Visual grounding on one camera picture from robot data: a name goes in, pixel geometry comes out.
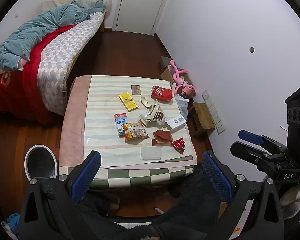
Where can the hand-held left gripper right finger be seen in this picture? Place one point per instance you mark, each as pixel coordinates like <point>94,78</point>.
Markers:
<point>216,175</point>

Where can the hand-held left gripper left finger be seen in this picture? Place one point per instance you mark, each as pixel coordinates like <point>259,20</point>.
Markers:
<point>86,173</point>

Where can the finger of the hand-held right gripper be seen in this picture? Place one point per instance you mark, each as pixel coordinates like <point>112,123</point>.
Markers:
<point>245,152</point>
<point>250,136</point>

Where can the white trash bin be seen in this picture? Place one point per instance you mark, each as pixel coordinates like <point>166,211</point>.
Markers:
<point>27,160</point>

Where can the yellow cigarette box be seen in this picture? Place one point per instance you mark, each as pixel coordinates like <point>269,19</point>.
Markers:
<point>128,102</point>

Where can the white brown cookie bag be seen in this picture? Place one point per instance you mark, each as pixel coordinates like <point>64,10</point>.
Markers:
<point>155,113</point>

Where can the person's right forearm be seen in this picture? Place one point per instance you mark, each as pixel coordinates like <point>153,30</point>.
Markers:
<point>292,200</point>

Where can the white power strip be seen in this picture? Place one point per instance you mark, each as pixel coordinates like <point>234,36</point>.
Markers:
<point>213,112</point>

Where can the small red patterned wrapper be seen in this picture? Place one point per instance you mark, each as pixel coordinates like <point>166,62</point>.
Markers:
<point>178,145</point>

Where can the person's dark fleece pants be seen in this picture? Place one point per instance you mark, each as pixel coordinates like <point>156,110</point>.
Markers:
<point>190,217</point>

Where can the small wooden stool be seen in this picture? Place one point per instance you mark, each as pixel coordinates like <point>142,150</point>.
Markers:
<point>202,116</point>

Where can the green checkered table cloth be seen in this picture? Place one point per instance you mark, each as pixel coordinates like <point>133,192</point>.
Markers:
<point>140,176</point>

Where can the pink table cloth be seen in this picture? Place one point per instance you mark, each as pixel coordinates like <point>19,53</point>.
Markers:
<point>72,120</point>

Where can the blue milk carton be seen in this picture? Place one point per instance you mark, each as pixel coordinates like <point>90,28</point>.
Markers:
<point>120,125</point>

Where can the orange snack packet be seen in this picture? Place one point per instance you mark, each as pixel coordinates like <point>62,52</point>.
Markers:
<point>136,132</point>

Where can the torn brown wrapper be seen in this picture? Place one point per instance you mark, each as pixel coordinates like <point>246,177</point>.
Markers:
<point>162,137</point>

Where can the white labelled packet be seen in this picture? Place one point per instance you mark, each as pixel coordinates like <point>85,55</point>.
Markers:
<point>176,122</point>

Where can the clear plastic container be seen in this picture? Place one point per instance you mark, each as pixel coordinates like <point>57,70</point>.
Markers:
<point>150,153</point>

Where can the clear plastic bag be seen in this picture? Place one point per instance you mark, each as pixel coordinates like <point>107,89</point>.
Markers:
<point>183,105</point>

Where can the blue cloth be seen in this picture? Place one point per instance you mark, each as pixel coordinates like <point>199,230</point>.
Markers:
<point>13,221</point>

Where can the pink plush toy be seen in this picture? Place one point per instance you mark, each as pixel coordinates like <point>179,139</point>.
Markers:
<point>181,81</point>

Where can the small brown card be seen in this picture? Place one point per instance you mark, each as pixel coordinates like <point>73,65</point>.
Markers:
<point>136,90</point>

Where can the red snack bag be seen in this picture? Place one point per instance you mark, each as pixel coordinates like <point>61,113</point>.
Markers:
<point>161,93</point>

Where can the cardboard box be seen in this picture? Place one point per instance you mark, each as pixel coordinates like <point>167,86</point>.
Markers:
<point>166,73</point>

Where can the grey checkered bed sheet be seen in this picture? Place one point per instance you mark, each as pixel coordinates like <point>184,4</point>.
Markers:
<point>65,52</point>

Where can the blue quilt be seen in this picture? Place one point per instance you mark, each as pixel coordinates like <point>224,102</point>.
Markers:
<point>32,30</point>

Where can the white door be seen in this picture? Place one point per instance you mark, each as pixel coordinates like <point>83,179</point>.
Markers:
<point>140,5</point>

